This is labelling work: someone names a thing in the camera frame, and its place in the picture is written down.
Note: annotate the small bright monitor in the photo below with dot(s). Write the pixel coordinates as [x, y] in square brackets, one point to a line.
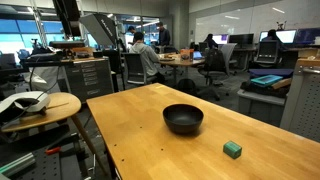
[221, 39]

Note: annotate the person wearing cap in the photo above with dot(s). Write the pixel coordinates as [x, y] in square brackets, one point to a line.
[131, 33]

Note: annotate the seated person dark clothes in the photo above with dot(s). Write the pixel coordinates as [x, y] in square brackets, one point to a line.
[211, 41]

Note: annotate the round wooden meeting table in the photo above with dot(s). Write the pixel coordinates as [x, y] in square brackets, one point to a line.
[180, 61]

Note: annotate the pegboard sided drawer cabinet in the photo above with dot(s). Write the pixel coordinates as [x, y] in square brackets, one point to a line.
[305, 103]

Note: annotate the seated person grey hoodie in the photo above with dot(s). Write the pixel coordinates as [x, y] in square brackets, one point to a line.
[145, 56]

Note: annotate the blue cushion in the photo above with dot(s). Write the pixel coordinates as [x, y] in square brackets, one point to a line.
[271, 72]

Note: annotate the grey plastic bin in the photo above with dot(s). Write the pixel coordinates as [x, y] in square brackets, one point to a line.
[260, 108]

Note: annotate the black perforated breadboard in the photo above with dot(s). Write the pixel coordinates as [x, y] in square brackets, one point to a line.
[50, 166]

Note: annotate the grey drawer cabinet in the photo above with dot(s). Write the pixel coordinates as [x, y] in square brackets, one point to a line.
[88, 78]

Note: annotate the open laptop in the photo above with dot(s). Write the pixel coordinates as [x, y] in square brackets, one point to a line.
[198, 55]

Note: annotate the black office chair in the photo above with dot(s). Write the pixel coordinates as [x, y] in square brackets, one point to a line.
[215, 63]

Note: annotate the standing person dark jacket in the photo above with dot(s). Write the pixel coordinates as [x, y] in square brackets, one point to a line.
[164, 35]

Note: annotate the black bag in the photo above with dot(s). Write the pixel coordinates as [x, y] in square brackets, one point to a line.
[186, 86]

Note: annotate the black bowl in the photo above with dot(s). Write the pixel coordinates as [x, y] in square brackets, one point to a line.
[183, 124]

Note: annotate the grey office chair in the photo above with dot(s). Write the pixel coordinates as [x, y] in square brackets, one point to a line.
[135, 68]

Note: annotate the black monitor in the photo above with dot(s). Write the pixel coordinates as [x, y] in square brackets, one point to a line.
[241, 39]

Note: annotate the round wooden side table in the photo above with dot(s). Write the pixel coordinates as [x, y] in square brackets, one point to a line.
[63, 107]

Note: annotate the orange box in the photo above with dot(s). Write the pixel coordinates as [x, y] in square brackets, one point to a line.
[186, 54]

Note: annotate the dark blue monitor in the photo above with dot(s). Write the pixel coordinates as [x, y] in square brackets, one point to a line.
[307, 36]

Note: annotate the black hanging panel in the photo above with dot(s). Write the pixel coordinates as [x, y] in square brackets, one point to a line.
[67, 15]

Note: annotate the teal tray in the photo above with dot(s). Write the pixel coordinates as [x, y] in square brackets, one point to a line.
[266, 80]

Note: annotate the wooden block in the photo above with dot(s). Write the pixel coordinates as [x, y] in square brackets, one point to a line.
[281, 83]

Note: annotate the black softbox light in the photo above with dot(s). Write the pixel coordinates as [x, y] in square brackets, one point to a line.
[100, 28]

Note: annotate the green block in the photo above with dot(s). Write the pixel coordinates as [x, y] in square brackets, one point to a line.
[232, 150]

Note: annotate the seated person blue top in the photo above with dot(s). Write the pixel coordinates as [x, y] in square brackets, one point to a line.
[272, 36]

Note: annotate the aluminium bar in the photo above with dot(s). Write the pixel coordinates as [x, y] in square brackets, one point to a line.
[16, 165]

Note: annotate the wide bright monitor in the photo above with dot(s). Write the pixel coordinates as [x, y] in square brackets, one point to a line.
[288, 35]

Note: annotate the black equipment on cabinet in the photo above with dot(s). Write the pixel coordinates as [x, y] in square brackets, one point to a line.
[66, 45]

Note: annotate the mesh back office chair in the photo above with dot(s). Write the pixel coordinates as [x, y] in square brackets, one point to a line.
[267, 51]

